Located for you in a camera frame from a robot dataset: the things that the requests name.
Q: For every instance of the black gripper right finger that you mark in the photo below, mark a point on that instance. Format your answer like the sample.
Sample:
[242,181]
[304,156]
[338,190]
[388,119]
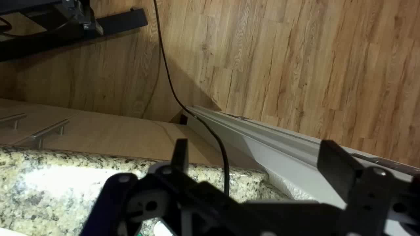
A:
[339,168]

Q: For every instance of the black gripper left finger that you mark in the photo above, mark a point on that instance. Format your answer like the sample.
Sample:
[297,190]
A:
[180,156]

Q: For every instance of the open white drawer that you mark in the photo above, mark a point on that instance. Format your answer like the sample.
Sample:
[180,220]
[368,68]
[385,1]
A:
[288,157]

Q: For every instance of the wooden vanity cabinet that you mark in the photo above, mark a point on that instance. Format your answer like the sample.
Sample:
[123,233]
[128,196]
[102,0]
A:
[106,134]

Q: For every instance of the right steel cabinet handle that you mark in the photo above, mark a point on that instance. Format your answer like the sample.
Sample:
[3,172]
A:
[58,127]

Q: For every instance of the steel cabinet handle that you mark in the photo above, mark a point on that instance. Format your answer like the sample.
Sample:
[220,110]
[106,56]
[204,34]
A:
[12,119]
[58,127]

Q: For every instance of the left steel cabinet handle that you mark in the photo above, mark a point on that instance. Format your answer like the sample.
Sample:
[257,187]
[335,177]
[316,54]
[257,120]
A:
[12,119]

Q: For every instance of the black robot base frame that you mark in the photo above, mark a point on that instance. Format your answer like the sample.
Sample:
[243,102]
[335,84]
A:
[65,22]

